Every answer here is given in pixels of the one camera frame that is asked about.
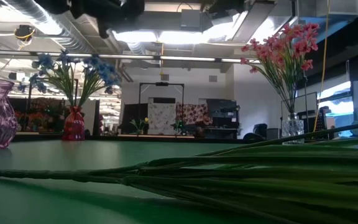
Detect grey ceiling box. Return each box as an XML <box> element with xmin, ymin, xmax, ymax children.
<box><xmin>180</xmin><ymin>9</ymin><xmax>205</xmax><ymax>32</ymax></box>

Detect black office chair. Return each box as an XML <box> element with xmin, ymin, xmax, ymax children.
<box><xmin>243</xmin><ymin>123</ymin><xmax>269</xmax><ymax>140</ymax></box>

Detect silver ceiling duct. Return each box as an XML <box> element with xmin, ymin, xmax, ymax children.
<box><xmin>1</xmin><ymin>0</ymin><xmax>96</xmax><ymax>54</ymax></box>

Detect red floral cloth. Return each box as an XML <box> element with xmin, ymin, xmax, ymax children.
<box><xmin>175</xmin><ymin>103</ymin><xmax>210</xmax><ymax>126</ymax></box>

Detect long tube light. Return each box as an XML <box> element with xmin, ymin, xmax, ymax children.
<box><xmin>0</xmin><ymin>49</ymin><xmax>260</xmax><ymax>63</ymax></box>

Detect red background flowers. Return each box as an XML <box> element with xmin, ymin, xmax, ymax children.
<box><xmin>14</xmin><ymin>111</ymin><xmax>62</xmax><ymax>132</ymax></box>

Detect blue flower bunch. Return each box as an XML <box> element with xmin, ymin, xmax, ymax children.
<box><xmin>17</xmin><ymin>49</ymin><xmax>83</xmax><ymax>108</ymax></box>
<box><xmin>73</xmin><ymin>55</ymin><xmax>123</xmax><ymax>108</ymax></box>
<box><xmin>0</xmin><ymin>120</ymin><xmax>358</xmax><ymax>224</ymax></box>

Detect black ceiling cable reel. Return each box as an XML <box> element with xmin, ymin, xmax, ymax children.
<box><xmin>13</xmin><ymin>24</ymin><xmax>36</xmax><ymax>43</ymax></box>

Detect black background gantry frame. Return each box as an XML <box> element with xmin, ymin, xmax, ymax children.
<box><xmin>138</xmin><ymin>82</ymin><xmax>185</xmax><ymax>135</ymax></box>

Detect yellow hanging cable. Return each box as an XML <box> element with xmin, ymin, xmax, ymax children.
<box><xmin>314</xmin><ymin>0</ymin><xmax>331</xmax><ymax>133</ymax></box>

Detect single pink flower stem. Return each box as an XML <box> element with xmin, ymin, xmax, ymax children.
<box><xmin>292</xmin><ymin>58</ymin><xmax>314</xmax><ymax>94</ymax></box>

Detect clear glass vase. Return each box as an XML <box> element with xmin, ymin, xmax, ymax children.
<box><xmin>280</xmin><ymin>112</ymin><xmax>305</xmax><ymax>146</ymax></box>

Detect pink flower bunch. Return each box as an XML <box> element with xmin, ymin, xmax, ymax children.
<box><xmin>240</xmin><ymin>37</ymin><xmax>291</xmax><ymax>114</ymax></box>
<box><xmin>268</xmin><ymin>22</ymin><xmax>320</xmax><ymax>114</ymax></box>

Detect red glass vase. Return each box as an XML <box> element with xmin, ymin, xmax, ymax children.
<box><xmin>62</xmin><ymin>105</ymin><xmax>86</xmax><ymax>141</ymax></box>

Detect white floral cloth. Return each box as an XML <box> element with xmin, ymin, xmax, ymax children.
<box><xmin>147</xmin><ymin>97</ymin><xmax>177</xmax><ymax>136</ymax></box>

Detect small yellow potted flower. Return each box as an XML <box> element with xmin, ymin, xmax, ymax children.
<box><xmin>130</xmin><ymin>117</ymin><xmax>150</xmax><ymax>135</ymax></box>

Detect green table mat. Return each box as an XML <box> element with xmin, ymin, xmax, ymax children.
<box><xmin>0</xmin><ymin>139</ymin><xmax>358</xmax><ymax>224</ymax></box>

